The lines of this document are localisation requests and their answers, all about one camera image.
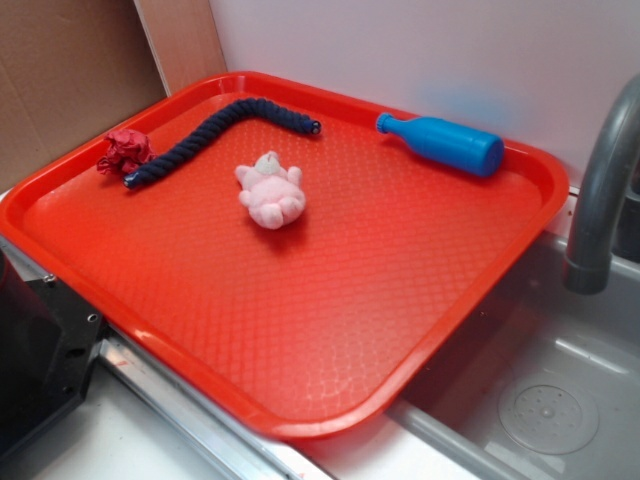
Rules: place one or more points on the grey sink faucet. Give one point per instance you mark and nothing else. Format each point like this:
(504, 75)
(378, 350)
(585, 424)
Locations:
(606, 219)

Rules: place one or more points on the brown cardboard panel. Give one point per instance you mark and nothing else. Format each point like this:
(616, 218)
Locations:
(72, 69)

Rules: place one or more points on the crumpled red paper ball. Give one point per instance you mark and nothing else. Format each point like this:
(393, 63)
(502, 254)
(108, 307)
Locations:
(127, 150)

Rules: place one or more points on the silver metal rail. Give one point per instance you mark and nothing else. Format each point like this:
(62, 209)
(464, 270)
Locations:
(140, 422)

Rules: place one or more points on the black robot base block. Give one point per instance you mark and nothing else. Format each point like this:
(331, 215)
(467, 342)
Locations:
(50, 338)

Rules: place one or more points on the red plastic tray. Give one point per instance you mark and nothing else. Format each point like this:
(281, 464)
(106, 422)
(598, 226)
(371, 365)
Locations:
(310, 329)

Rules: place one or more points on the blue plastic bottle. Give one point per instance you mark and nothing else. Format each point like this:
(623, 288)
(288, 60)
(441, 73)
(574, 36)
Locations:
(461, 147)

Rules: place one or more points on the pink plush toy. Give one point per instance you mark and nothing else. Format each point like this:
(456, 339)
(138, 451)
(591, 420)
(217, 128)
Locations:
(271, 194)

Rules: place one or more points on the grey plastic sink basin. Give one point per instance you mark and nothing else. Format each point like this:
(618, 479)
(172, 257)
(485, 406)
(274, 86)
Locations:
(537, 382)

